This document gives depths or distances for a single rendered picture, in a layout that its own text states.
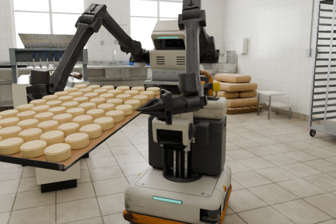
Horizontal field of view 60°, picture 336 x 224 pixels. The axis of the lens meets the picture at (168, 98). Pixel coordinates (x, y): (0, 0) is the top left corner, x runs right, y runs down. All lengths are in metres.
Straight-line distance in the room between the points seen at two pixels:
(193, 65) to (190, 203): 1.01
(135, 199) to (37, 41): 1.91
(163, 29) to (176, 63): 0.21
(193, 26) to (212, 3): 6.31
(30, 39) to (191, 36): 2.26
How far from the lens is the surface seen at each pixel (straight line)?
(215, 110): 1.95
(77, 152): 0.64
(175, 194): 1.87
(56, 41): 3.18
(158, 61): 1.74
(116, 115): 0.78
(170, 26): 1.68
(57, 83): 1.27
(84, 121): 0.77
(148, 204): 1.93
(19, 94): 3.16
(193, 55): 1.08
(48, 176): 2.62
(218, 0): 7.56
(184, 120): 1.72
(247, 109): 5.86
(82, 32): 1.36
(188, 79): 0.91
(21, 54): 3.21
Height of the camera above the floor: 1.12
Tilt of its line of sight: 9 degrees down
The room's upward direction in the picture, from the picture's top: straight up
